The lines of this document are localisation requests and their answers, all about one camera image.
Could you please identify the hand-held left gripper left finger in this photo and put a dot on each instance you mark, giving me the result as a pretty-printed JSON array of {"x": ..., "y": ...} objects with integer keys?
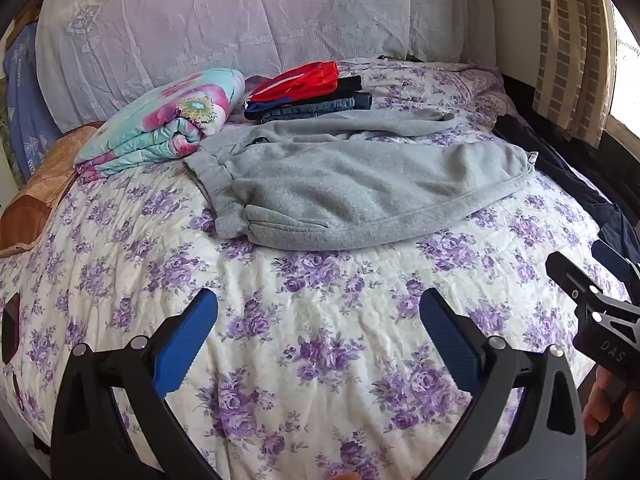
[{"x": 186, "y": 342}]

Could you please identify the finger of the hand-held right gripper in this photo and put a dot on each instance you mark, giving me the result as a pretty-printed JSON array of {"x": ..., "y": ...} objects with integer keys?
[
  {"x": 607, "y": 255},
  {"x": 570, "y": 275}
]

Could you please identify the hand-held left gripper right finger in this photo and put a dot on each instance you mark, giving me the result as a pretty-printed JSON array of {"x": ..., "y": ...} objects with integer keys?
[{"x": 450, "y": 345}]

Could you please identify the grey sweat pants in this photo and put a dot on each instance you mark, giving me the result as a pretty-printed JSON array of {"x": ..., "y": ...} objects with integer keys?
[{"x": 350, "y": 185}]

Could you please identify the person's right hand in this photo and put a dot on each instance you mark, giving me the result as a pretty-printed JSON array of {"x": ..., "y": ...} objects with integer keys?
[{"x": 602, "y": 402}]

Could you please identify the dark navy cloth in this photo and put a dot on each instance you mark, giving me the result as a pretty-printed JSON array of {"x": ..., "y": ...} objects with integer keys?
[{"x": 565, "y": 160}]

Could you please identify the purple floral bedspread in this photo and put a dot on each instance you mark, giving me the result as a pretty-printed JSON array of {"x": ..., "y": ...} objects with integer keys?
[{"x": 300, "y": 285}]

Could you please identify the dark rectangular object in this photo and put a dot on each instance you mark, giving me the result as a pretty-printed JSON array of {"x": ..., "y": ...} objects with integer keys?
[{"x": 10, "y": 327}]

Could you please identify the bright window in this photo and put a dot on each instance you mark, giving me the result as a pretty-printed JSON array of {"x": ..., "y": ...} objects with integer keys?
[{"x": 627, "y": 70}]

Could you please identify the beige striped curtain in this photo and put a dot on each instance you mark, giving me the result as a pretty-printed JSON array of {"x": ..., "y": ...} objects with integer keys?
[{"x": 565, "y": 60}]

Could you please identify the brown cushion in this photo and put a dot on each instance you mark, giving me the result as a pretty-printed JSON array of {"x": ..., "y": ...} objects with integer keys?
[{"x": 35, "y": 195}]

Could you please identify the folded turquoise pink floral blanket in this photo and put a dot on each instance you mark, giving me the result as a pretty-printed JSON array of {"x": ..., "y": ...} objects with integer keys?
[{"x": 165, "y": 115}]

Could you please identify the folded blue jeans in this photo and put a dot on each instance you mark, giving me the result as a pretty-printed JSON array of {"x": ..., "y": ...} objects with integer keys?
[{"x": 320, "y": 106}]

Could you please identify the folded black garment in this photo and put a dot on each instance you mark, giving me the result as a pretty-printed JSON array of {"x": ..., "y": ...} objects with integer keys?
[{"x": 350, "y": 85}]

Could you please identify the folded red shorts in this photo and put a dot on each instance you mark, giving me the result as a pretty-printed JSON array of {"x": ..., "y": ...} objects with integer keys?
[{"x": 300, "y": 82}]

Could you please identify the blue patterned cloth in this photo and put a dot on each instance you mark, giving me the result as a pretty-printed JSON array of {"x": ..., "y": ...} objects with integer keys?
[{"x": 25, "y": 105}]

